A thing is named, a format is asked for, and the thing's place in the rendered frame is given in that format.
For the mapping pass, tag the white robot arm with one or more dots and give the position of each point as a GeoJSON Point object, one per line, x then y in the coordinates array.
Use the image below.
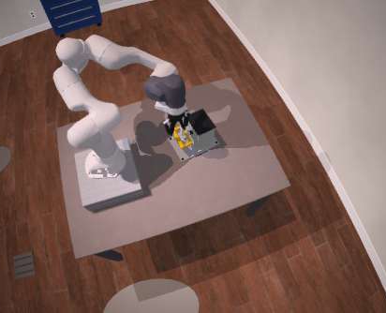
{"type": "Point", "coordinates": [164, 86]}

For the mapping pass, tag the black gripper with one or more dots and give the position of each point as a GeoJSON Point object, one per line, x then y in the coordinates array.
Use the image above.
{"type": "Point", "coordinates": [174, 120]}

